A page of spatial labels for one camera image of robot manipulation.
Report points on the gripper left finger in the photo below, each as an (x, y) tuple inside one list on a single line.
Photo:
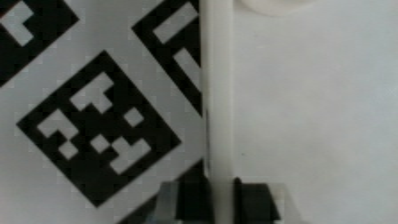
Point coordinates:
[(184, 202)]

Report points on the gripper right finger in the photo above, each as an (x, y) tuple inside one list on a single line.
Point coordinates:
[(264, 204)]

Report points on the white square tabletop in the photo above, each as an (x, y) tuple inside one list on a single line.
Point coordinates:
[(301, 103)]

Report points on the white tag sheet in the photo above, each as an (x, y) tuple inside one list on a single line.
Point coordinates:
[(100, 107)]

